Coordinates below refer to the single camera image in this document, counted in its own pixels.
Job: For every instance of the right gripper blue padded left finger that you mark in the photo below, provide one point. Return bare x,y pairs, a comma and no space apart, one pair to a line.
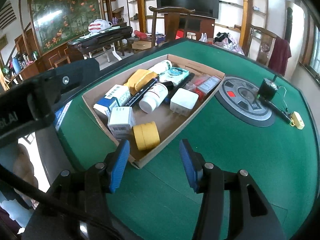
83,194

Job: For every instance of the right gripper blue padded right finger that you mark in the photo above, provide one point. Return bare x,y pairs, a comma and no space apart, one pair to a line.
251,216

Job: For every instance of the green felt game table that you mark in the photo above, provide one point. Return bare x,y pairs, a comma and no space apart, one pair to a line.
156,202

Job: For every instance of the blue and white box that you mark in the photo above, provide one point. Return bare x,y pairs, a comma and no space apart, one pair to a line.
105,105

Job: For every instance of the white barcode box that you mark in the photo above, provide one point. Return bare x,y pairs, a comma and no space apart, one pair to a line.
121,122

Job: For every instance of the white green-striped box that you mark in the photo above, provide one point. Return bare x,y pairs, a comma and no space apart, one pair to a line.
120,92

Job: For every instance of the black piano keyboard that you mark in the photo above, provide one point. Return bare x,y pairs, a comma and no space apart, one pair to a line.
89,43

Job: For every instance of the flower painting screen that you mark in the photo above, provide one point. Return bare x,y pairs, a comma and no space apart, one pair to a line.
58,21

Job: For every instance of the yellow tape roll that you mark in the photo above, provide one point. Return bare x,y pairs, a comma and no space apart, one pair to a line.
146,136

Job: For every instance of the black pen box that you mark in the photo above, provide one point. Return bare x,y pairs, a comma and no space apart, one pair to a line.
139,95

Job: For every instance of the white red plastic bag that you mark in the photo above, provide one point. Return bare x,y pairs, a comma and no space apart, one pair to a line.
99,25

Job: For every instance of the yellow small plug box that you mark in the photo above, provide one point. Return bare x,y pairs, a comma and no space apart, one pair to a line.
296,120

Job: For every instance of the yellow folded cloth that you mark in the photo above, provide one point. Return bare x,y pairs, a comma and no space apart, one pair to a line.
139,79

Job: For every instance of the shallow cardboard box tray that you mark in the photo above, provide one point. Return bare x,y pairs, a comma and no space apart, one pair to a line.
169,124

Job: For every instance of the round grey table hub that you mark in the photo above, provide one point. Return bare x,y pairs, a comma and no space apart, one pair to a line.
239,97

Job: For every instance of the white pill bottle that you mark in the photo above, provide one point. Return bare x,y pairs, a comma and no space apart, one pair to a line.
153,98

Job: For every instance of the black cube device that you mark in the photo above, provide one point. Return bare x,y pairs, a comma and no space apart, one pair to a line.
268,88

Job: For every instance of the white square charger box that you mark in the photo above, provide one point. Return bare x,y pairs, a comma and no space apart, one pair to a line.
183,102

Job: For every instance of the white tube bottle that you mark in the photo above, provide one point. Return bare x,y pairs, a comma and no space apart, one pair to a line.
161,67

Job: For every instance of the red clear packet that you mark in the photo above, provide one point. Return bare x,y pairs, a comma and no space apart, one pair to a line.
203,85

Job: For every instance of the wooden armchair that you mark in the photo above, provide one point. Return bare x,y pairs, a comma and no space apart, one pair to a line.
173,21

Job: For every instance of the maroon hanging garment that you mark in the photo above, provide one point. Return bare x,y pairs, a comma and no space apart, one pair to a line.
279,57

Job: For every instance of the wooden chair right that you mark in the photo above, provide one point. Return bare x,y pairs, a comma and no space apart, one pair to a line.
260,45

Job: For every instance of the teal cable packet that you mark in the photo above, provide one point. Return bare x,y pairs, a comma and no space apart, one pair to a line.
174,74

